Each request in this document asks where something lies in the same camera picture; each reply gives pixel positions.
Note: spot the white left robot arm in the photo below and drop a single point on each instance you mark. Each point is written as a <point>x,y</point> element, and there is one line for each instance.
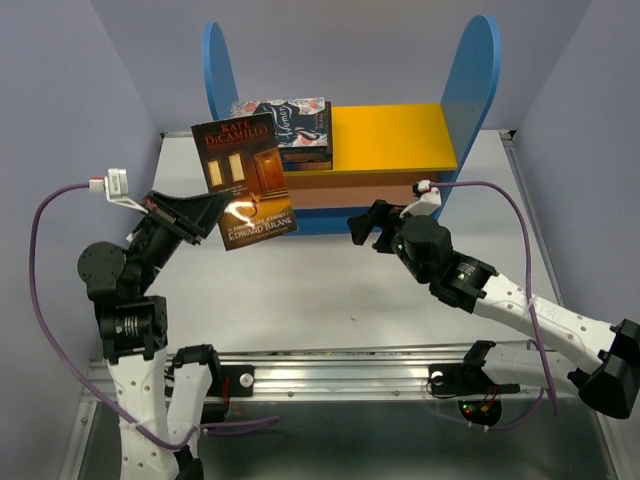
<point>159,402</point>

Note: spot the blue yellow wooden bookshelf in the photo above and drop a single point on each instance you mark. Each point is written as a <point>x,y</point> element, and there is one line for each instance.
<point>377,148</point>

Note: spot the aluminium mounting rail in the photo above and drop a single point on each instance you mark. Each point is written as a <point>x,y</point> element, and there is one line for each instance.
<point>372,374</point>

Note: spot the Three Days to See book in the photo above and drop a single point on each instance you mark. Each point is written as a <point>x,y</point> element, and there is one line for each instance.
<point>326,165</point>

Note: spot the dark red book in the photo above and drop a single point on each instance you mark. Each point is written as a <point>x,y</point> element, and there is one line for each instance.
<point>240,157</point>

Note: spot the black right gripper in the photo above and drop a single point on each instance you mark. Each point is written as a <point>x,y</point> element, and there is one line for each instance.
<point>362,225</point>

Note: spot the A Tale of Two Cities book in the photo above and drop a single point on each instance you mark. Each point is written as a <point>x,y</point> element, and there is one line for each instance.
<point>310,152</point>

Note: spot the Little Women floral book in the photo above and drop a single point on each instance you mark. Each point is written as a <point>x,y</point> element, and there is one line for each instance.
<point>256,107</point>

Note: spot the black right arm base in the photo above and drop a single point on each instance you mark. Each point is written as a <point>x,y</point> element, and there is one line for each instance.
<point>478,396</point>

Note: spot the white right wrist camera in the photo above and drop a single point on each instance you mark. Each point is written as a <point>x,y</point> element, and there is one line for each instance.
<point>427,200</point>

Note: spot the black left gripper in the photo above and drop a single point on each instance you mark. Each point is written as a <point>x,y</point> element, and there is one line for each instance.
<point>195,214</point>

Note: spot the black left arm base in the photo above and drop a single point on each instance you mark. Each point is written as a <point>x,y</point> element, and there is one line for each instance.
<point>220,385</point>

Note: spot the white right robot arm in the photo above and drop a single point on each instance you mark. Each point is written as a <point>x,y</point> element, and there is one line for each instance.
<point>596,361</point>

